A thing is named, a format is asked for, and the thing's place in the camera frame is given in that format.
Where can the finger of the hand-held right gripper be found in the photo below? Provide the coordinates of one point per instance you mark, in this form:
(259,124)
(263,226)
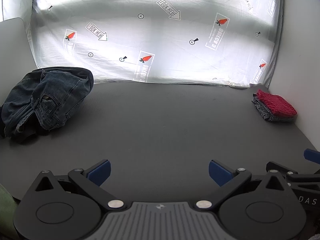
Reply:
(312,155)
(282,168)

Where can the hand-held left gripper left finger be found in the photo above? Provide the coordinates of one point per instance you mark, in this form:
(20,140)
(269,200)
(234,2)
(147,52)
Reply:
(99,172)

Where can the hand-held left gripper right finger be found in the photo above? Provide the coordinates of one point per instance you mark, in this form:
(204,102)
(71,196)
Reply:
(220,172)

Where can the blue denim jeans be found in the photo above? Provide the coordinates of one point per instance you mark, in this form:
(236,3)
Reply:
(57,97)

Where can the checked folded cloth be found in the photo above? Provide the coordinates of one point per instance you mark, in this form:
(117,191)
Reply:
(265,113)

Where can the red waffle cloth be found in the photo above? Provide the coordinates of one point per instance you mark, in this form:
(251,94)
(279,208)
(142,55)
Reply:
(277,103)

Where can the black cloth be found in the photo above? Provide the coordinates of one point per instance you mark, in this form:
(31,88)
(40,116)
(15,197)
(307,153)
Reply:
(89,76)

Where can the green cloth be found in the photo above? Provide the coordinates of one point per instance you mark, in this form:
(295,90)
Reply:
(6,212)

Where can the white carrot printed sheet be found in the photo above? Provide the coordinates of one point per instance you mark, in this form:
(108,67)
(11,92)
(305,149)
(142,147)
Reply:
(162,42)

